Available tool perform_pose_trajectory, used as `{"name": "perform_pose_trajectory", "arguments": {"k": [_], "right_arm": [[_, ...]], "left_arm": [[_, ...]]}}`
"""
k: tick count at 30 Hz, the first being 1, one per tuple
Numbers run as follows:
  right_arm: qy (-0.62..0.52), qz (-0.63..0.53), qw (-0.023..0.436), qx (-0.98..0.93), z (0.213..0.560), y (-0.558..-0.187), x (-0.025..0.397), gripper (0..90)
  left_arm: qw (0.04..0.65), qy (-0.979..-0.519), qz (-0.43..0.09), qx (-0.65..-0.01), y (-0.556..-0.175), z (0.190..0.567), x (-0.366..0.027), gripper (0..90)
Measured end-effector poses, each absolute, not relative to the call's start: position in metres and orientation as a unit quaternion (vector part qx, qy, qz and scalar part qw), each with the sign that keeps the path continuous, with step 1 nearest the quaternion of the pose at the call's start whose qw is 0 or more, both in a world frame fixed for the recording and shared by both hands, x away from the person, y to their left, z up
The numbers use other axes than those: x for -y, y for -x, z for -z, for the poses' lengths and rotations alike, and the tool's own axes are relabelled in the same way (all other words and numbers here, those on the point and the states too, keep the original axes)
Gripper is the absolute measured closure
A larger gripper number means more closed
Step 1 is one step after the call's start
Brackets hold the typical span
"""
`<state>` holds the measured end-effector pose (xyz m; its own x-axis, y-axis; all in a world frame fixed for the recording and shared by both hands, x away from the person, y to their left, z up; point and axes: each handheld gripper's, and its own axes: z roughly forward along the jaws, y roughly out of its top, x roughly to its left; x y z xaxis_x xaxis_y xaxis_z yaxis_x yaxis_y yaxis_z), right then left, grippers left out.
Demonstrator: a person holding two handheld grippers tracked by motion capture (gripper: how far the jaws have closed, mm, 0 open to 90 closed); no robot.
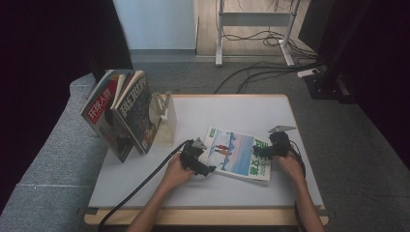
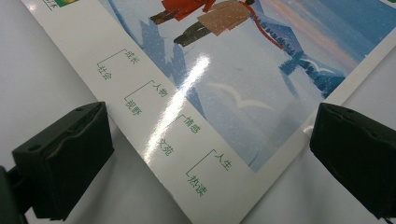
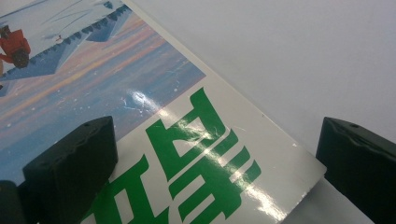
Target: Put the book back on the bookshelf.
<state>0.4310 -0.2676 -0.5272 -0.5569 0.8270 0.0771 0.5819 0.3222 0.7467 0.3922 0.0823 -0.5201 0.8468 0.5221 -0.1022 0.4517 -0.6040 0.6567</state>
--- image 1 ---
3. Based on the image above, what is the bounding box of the dark blue illustrated magazine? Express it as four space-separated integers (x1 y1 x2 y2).
111 71 162 157

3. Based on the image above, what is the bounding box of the white metal desk frame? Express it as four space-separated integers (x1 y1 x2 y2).
215 0 303 67

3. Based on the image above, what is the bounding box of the portrait magazine with red label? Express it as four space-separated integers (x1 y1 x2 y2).
80 69 134 163

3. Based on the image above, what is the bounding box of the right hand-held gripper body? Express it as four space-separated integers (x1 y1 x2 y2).
268 125 297 159

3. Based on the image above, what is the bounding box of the beige expandable book rack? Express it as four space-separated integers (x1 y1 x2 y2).
149 91 178 148

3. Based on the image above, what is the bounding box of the white magazine with snow scene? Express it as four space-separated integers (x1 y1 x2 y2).
200 126 273 184

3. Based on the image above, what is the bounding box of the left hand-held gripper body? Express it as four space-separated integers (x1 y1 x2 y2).
179 137 208 171

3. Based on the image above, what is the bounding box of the bundle of black floor cables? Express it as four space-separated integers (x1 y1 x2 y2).
214 27 327 95

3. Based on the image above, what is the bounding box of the dark curtain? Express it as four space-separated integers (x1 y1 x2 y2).
298 0 410 168
0 0 134 214

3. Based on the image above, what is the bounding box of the white table mat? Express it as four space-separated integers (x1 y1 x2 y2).
88 95 324 209

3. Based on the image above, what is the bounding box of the red-brown magazine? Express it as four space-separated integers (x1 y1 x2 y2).
110 71 138 110

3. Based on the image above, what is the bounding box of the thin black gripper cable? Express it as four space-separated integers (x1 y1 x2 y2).
288 139 308 232

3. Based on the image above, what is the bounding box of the person's left hand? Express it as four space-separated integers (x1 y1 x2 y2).
162 154 194 190

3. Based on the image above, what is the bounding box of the thick black gripper cable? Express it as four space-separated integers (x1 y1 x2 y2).
97 138 194 231

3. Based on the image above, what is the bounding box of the white power strip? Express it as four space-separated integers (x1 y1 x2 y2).
297 68 321 78

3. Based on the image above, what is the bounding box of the person's right hand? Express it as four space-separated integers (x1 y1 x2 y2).
277 154 306 185

